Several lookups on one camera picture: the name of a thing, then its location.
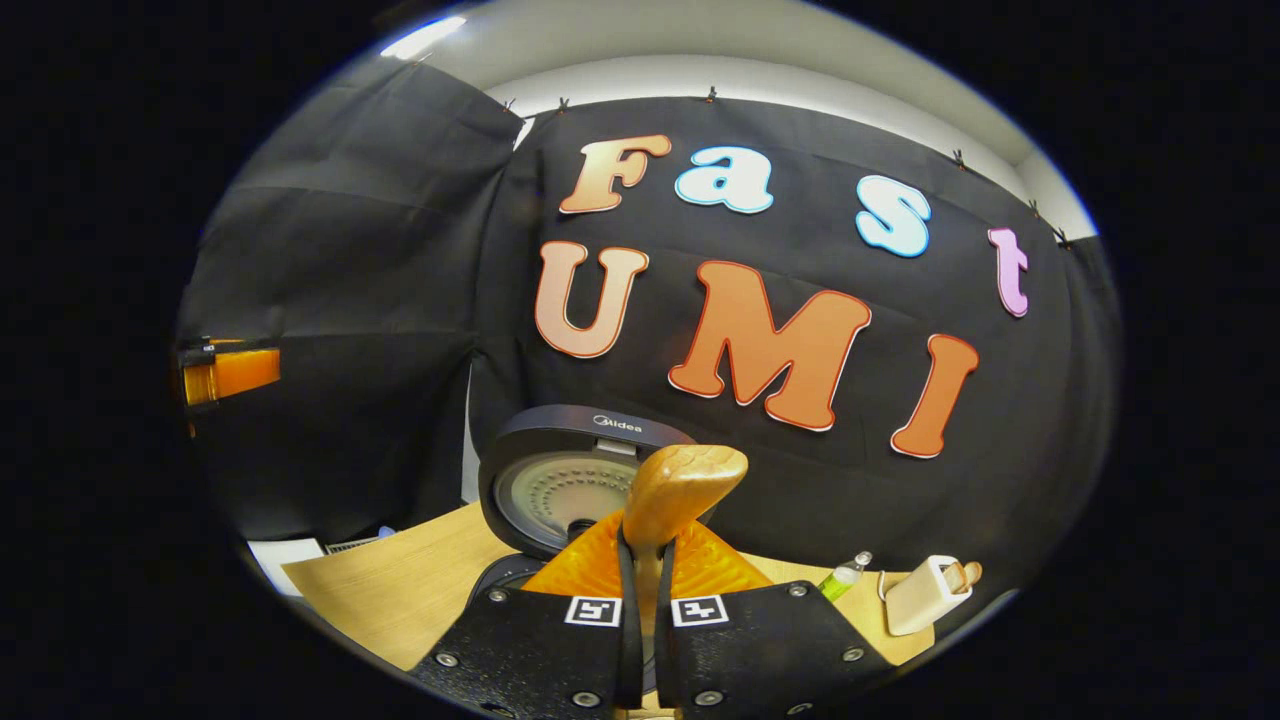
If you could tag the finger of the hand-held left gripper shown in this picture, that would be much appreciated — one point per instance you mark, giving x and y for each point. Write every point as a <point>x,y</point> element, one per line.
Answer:
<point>240,372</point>

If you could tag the white toaster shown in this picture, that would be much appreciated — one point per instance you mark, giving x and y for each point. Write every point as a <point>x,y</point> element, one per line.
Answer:
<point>920,600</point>

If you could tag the dark rice cooker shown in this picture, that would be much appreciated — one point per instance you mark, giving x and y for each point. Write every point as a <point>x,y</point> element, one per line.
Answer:
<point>560,480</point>

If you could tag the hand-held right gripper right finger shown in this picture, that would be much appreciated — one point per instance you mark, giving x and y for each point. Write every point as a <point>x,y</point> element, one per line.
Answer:
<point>666,640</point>

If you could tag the wooden spoon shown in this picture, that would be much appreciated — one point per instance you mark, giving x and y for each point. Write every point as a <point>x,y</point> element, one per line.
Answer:
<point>680,490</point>

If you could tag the green label bottle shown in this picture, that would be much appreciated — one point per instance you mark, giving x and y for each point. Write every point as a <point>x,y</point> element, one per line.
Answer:
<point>840,580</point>

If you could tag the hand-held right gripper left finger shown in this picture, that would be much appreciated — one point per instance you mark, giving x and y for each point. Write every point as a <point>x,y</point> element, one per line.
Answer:
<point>629,640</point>

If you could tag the white paper sheet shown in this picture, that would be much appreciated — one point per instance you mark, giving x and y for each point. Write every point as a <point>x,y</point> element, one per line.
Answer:
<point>295,555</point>

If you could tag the toasted bread slice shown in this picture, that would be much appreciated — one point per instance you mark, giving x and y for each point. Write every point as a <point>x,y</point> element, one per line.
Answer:
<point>973,572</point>
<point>956,577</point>

